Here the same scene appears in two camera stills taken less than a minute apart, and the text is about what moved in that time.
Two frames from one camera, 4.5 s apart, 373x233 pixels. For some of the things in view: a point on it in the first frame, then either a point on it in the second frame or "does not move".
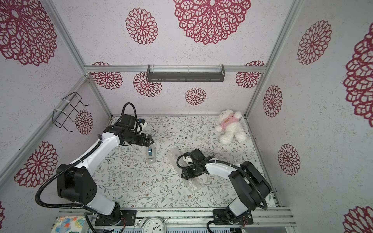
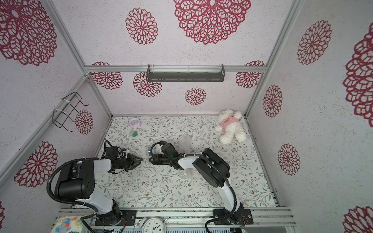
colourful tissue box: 69,224 does not move
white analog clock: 154,225 does not move
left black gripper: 143,142 -> 133,161
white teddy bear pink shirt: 228,122 does not move
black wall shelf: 186,76 does not move
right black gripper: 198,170 -> 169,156
